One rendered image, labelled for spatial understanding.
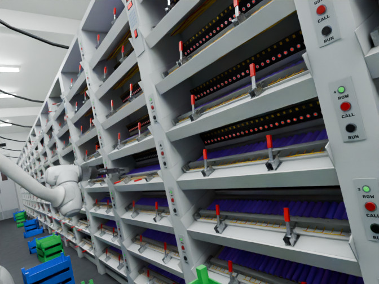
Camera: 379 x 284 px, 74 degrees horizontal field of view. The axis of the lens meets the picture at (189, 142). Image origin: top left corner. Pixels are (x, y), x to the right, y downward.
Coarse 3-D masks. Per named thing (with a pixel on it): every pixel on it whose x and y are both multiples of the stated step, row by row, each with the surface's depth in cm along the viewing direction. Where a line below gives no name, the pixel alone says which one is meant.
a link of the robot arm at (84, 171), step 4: (80, 168) 135; (84, 168) 136; (88, 168) 137; (80, 172) 134; (84, 172) 135; (88, 172) 136; (80, 176) 134; (84, 176) 135; (88, 176) 137; (80, 180) 135; (84, 180) 137
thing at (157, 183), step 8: (144, 160) 154; (152, 160) 146; (112, 176) 155; (120, 176) 156; (160, 176) 107; (120, 184) 147; (128, 184) 137; (136, 184) 129; (144, 184) 122; (152, 184) 116; (160, 184) 111
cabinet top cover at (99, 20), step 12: (96, 0) 135; (108, 0) 137; (120, 0) 140; (96, 12) 146; (108, 12) 148; (120, 12) 151; (84, 24) 154; (96, 24) 157; (108, 24) 160; (72, 48) 180; (72, 60) 198; (72, 72) 220
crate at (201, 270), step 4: (196, 268) 59; (200, 268) 58; (204, 268) 58; (196, 272) 59; (200, 272) 58; (204, 272) 58; (200, 276) 58; (204, 276) 58; (208, 276) 58; (196, 280) 58; (200, 280) 58; (204, 280) 58; (208, 280) 58; (212, 280) 57
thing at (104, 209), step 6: (108, 192) 214; (96, 198) 214; (102, 198) 217; (108, 198) 204; (90, 204) 211; (96, 204) 196; (102, 204) 198; (108, 204) 176; (90, 210) 208; (96, 210) 195; (102, 210) 189; (108, 210) 174; (102, 216) 186; (108, 216) 173
